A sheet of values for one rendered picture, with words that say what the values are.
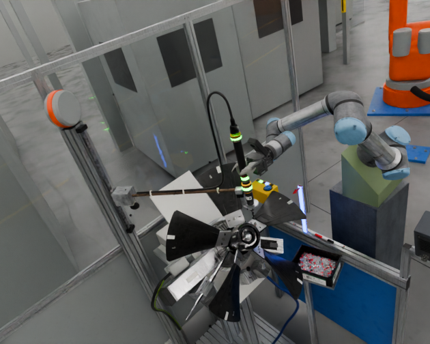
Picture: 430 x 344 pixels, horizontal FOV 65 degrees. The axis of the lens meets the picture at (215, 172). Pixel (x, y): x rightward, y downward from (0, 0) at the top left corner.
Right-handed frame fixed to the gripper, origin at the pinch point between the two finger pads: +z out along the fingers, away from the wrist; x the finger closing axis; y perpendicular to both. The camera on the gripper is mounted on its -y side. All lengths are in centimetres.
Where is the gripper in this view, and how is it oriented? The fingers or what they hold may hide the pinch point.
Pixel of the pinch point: (237, 170)
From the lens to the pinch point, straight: 140.0
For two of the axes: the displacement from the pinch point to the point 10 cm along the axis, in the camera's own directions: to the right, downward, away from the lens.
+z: -7.2, 5.0, -4.8
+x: -6.6, -2.7, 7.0
